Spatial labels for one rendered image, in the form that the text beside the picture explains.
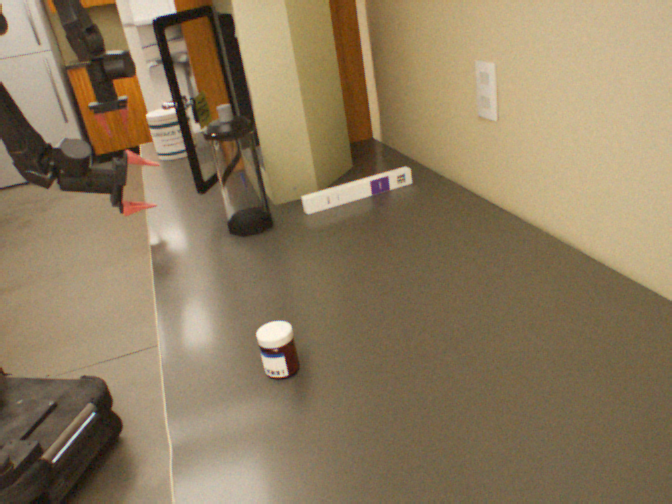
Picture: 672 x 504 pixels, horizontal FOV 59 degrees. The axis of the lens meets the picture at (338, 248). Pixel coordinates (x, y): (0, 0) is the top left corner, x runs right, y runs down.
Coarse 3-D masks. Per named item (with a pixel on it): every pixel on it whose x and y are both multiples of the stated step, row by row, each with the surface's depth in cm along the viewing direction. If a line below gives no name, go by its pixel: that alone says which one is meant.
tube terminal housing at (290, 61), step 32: (224, 0) 131; (256, 0) 124; (288, 0) 127; (320, 0) 139; (256, 32) 126; (288, 32) 128; (320, 32) 140; (256, 64) 129; (288, 64) 131; (320, 64) 141; (256, 96) 131; (288, 96) 133; (320, 96) 142; (288, 128) 136; (320, 128) 143; (288, 160) 139; (320, 160) 144; (288, 192) 142
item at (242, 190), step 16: (224, 144) 119; (240, 144) 120; (224, 160) 121; (240, 160) 121; (256, 160) 124; (224, 176) 123; (240, 176) 122; (256, 176) 124; (224, 192) 125; (240, 192) 124; (256, 192) 125; (240, 208) 125; (256, 208) 126
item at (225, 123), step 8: (224, 104) 121; (224, 112) 120; (216, 120) 123; (224, 120) 120; (232, 120) 121; (240, 120) 120; (248, 120) 123; (208, 128) 120; (216, 128) 119; (224, 128) 118; (232, 128) 118; (240, 128) 119
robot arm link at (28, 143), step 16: (0, 80) 116; (0, 96) 116; (0, 112) 117; (16, 112) 120; (0, 128) 120; (16, 128) 120; (32, 128) 124; (16, 144) 122; (32, 144) 124; (48, 144) 128; (16, 160) 125; (32, 160) 125; (48, 160) 129
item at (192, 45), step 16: (176, 32) 132; (192, 32) 140; (208, 32) 148; (160, 48) 126; (176, 48) 132; (192, 48) 139; (208, 48) 147; (176, 64) 132; (192, 64) 139; (208, 64) 147; (192, 80) 139; (208, 80) 147; (192, 96) 138; (208, 96) 146; (224, 96) 155; (176, 112) 132; (208, 112) 146; (192, 128) 137; (208, 144) 145; (208, 160) 145; (208, 176) 144
